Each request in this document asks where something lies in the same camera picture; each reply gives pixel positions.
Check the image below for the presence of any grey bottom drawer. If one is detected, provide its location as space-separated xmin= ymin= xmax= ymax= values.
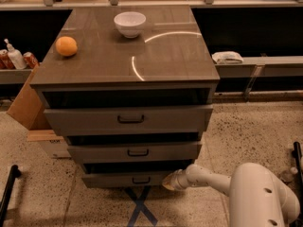
xmin=82 ymin=171 xmax=169 ymax=188

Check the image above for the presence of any grey drawer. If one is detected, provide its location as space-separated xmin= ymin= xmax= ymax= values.
xmin=67 ymin=142 xmax=202 ymax=164
xmin=45 ymin=105 xmax=213 ymax=136
xmin=82 ymin=171 xmax=169 ymax=188

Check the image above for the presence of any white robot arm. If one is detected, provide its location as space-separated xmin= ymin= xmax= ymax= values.
xmin=162 ymin=163 xmax=300 ymax=227

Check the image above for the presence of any grey middle drawer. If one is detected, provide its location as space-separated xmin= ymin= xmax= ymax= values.
xmin=67 ymin=142 xmax=202 ymax=164

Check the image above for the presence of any grey drawer cabinet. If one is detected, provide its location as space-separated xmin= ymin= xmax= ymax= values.
xmin=30 ymin=7 xmax=220 ymax=173

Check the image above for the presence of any grey top drawer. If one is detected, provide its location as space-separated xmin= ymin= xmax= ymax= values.
xmin=45 ymin=105 xmax=213 ymax=136

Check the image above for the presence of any small clear plastic bottle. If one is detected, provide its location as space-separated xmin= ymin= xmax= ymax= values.
xmin=280 ymin=167 xmax=298 ymax=183

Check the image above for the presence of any white labelled box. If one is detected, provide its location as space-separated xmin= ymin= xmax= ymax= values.
xmin=27 ymin=130 xmax=70 ymax=159

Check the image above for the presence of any black right base bar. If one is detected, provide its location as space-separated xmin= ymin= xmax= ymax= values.
xmin=290 ymin=142 xmax=303 ymax=227

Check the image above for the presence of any black base bar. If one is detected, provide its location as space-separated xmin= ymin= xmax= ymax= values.
xmin=290 ymin=142 xmax=303 ymax=227
xmin=0 ymin=165 xmax=21 ymax=227

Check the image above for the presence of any folded white cloth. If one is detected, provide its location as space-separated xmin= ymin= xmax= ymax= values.
xmin=212 ymin=51 xmax=243 ymax=64

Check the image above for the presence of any black left base bar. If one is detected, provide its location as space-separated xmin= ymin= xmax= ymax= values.
xmin=0 ymin=165 xmax=21 ymax=227

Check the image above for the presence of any brown cardboard box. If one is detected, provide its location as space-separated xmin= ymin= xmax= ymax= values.
xmin=7 ymin=67 xmax=50 ymax=131

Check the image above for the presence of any white ceramic bowl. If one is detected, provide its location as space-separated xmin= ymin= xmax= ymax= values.
xmin=114 ymin=11 xmax=146 ymax=38

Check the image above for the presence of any orange fruit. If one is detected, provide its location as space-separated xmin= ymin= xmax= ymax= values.
xmin=55 ymin=36 xmax=78 ymax=57

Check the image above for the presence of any red soda can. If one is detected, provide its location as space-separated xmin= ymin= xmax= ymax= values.
xmin=23 ymin=52 xmax=39 ymax=68

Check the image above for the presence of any white pump bottle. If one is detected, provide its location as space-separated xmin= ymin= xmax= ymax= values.
xmin=4 ymin=39 xmax=27 ymax=70

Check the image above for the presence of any red can at edge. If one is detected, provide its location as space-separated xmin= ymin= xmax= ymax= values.
xmin=0 ymin=49 xmax=14 ymax=69

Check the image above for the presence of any grey shelf rail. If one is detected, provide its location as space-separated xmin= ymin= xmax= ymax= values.
xmin=216 ymin=56 xmax=303 ymax=79

